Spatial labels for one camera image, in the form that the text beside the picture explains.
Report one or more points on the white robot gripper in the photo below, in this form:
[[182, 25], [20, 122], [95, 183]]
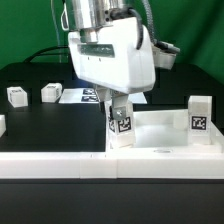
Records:
[[115, 63]]

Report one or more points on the white square table top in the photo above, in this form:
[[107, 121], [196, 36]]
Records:
[[166, 131]]

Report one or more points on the white sheet with tag markers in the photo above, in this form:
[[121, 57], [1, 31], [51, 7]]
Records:
[[88, 95]]

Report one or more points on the white U-shaped obstacle fence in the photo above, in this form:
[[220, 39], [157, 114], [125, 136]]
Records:
[[110, 165]]

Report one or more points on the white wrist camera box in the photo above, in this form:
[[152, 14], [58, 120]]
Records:
[[164, 55]]

